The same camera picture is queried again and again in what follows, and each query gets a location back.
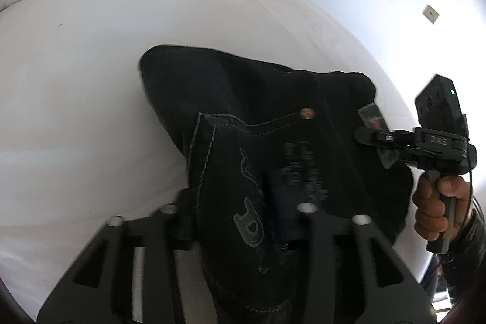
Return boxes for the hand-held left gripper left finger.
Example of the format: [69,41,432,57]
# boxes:
[38,190,199,324]

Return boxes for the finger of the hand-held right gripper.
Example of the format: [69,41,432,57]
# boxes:
[354,127,417,162]

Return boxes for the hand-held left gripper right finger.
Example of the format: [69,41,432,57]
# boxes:
[297,203,437,324]

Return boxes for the black denim pants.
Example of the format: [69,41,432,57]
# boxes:
[138,45,415,324]

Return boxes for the person's right forearm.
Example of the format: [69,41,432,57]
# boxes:
[440,208,486,311]

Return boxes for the person's right hand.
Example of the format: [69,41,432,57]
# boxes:
[412,174,472,246]

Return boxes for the white bed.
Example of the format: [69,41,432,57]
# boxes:
[0,0,431,309]

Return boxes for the beige wall socket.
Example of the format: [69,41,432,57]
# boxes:
[423,4,441,23]

